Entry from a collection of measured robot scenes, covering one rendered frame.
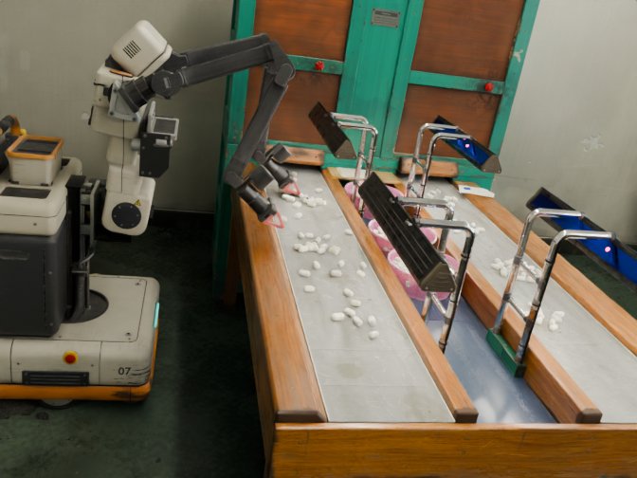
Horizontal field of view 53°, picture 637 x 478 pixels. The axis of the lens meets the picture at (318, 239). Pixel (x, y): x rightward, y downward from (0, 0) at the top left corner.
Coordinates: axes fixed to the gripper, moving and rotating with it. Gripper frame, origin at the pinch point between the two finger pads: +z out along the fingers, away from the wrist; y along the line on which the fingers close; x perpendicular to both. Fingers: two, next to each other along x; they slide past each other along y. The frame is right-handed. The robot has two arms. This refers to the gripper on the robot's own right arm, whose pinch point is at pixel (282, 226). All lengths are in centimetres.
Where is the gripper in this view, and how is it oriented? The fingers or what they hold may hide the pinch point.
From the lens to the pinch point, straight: 220.7
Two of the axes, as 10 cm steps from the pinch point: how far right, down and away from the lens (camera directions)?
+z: 6.4, 6.4, 4.2
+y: -1.7, -4.1, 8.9
